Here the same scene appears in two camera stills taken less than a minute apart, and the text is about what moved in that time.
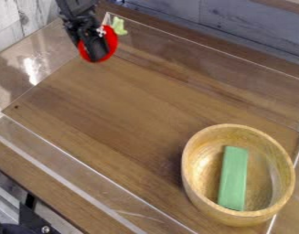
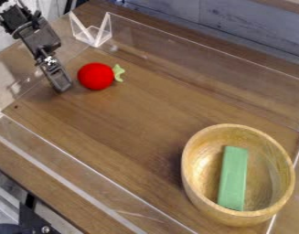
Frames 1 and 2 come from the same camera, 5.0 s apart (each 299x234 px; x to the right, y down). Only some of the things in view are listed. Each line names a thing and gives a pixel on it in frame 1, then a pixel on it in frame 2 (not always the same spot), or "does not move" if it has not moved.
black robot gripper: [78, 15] -> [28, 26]
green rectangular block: [233, 177] does not move
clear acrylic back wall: [229, 79] does not move
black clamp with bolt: [32, 223] does not move
